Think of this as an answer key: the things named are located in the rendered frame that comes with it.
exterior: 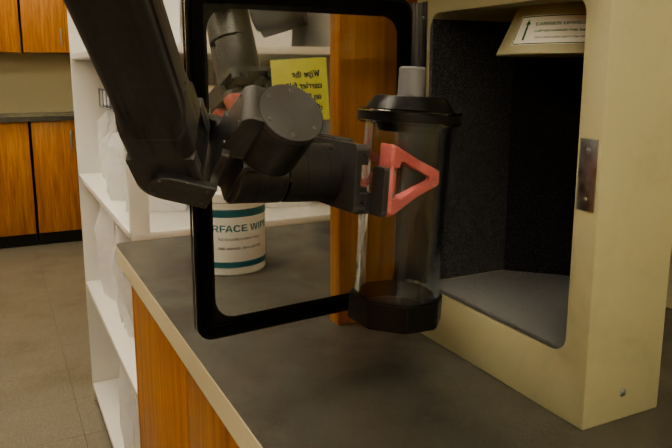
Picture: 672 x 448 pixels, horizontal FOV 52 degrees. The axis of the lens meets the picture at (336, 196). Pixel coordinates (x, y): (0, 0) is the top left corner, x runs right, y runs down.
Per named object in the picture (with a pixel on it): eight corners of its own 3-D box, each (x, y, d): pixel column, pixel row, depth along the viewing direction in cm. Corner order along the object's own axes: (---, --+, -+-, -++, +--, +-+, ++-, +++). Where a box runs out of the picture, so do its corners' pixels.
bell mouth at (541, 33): (573, 57, 91) (575, 15, 90) (694, 55, 75) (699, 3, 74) (465, 56, 83) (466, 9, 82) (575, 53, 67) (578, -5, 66)
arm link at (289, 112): (157, 117, 64) (143, 195, 59) (188, 36, 55) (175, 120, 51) (277, 149, 68) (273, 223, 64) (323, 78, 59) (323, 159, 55)
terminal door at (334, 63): (406, 297, 94) (412, -2, 87) (197, 343, 79) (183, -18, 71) (403, 295, 95) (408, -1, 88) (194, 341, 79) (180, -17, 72)
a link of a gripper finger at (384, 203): (412, 139, 72) (334, 137, 67) (455, 146, 66) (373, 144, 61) (407, 203, 73) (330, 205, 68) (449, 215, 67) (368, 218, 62)
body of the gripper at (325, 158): (322, 135, 72) (258, 133, 69) (374, 144, 63) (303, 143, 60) (319, 196, 73) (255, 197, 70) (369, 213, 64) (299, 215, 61)
